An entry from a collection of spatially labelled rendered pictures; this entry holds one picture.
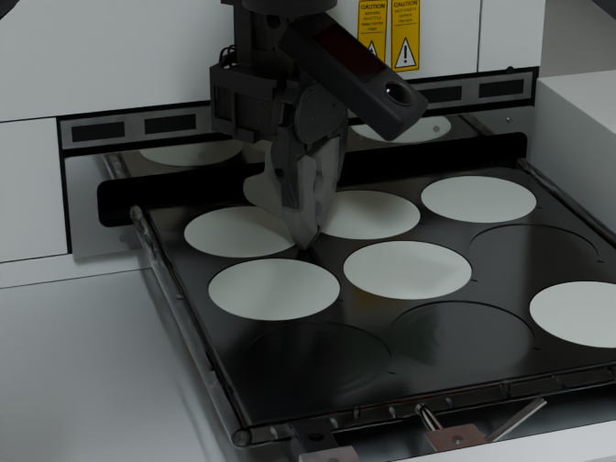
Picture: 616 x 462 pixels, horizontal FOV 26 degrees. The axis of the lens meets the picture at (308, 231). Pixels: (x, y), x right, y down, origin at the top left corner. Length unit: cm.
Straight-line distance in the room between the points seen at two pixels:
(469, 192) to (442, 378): 32
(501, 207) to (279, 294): 25
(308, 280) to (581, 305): 21
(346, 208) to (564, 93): 24
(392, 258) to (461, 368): 17
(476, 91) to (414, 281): 28
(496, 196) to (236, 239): 24
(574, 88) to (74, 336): 50
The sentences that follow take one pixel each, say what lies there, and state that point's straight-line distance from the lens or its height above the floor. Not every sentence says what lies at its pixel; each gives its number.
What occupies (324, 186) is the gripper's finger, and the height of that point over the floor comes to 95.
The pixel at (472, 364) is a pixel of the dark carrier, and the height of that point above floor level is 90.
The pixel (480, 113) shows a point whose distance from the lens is 125.
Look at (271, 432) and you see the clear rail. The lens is 85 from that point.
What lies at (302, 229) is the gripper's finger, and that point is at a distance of 105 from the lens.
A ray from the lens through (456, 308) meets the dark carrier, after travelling 99.
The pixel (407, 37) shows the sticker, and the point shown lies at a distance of 121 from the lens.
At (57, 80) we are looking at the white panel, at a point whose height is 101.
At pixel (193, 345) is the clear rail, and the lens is 94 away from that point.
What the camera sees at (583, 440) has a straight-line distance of 75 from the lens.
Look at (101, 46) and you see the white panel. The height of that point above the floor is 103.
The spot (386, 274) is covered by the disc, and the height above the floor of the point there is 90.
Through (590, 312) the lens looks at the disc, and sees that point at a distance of 100.
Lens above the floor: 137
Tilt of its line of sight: 25 degrees down
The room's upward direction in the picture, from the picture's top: straight up
